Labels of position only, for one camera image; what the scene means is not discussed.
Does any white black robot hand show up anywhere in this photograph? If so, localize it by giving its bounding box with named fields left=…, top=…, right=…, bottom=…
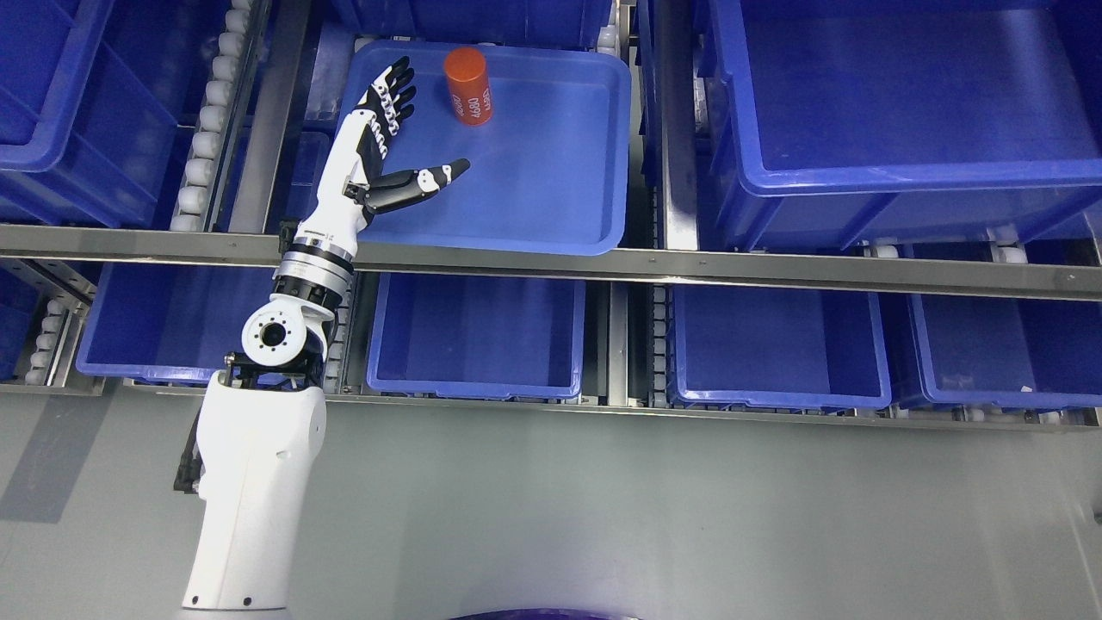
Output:
left=287, top=56, right=471, bottom=264

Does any orange cylindrical capacitor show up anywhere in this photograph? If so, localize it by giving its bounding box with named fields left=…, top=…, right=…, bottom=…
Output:
left=443, top=46, right=493, bottom=127

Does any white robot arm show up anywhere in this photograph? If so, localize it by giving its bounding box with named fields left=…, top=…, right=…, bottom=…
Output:
left=177, top=239, right=354, bottom=619

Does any blue bin lower middle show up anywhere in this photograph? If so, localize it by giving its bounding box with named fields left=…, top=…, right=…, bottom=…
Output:
left=366, top=272, right=586, bottom=400

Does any blue shallow tray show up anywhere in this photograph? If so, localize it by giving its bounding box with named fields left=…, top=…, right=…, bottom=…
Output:
left=342, top=40, right=631, bottom=255

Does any blue bin lower left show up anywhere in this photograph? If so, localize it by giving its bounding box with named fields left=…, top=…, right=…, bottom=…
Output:
left=76, top=263, right=273, bottom=385

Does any blue bin top middle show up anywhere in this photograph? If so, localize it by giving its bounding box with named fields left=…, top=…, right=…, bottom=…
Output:
left=331, top=1, right=613, bottom=50

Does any blue bin upper left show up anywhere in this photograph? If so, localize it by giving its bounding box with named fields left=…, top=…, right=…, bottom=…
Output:
left=1, top=1, right=192, bottom=228

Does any blue bin lower right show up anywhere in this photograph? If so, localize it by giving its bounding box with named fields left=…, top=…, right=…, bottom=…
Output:
left=666, top=285, right=892, bottom=412

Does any large blue bin upper right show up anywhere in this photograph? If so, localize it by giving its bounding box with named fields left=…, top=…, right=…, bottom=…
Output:
left=692, top=1, right=1101, bottom=251

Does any blue bin far right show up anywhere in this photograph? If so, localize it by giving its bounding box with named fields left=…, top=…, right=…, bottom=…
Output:
left=879, top=294, right=1101, bottom=411

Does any metal shelf rail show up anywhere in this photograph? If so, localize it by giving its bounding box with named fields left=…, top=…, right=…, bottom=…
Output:
left=1, top=224, right=1101, bottom=302

